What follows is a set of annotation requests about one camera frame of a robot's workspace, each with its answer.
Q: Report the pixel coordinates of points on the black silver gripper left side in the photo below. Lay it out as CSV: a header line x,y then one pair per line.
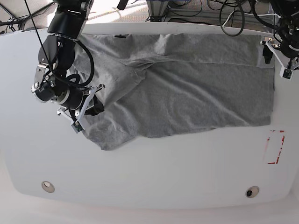
x,y
287,42

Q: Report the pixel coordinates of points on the red tape rectangle marker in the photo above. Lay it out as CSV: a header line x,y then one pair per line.
x,y
274,146

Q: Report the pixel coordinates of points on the left table grommet hole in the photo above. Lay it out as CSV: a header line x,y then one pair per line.
x,y
48,187

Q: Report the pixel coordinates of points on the table grommet hole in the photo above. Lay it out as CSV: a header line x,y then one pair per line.
x,y
48,187
252,192

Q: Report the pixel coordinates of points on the black silver gripper right side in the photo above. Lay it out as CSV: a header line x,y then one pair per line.
x,y
75,101

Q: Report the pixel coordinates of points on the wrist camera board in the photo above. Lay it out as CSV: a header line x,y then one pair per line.
x,y
286,73
78,126

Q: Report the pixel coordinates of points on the grey T-shirt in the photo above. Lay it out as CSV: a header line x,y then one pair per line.
x,y
164,85

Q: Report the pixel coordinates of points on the right table grommet hole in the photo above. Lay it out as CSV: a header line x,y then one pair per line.
x,y
252,192

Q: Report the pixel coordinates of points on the black tripod legs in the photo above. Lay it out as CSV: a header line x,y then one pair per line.
x,y
18,15

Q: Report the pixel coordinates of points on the wrist camera board left side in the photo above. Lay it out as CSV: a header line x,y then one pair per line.
x,y
286,73

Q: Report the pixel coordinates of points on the aluminium frame stand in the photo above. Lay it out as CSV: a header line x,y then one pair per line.
x,y
159,10

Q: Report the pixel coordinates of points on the wrist camera board right side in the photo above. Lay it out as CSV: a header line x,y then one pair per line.
x,y
78,126

